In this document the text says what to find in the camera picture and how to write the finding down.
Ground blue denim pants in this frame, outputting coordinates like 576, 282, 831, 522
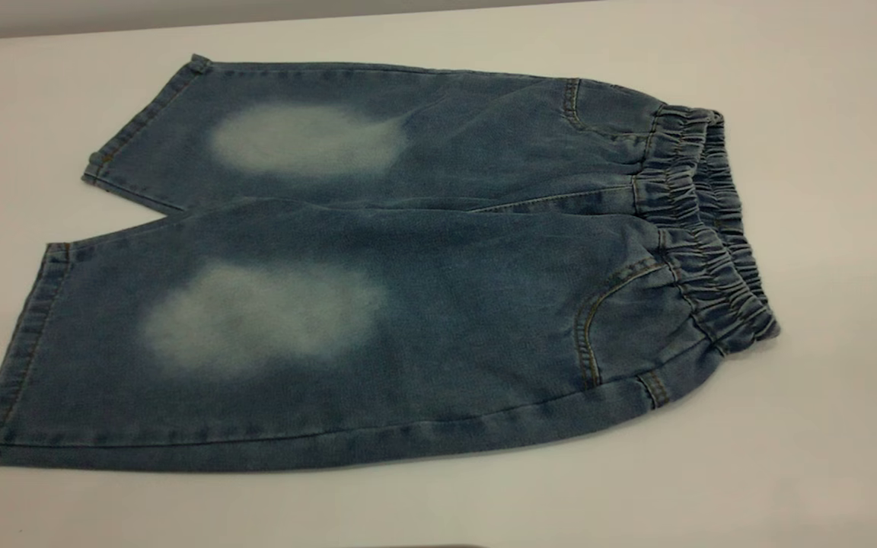
0, 53, 782, 473

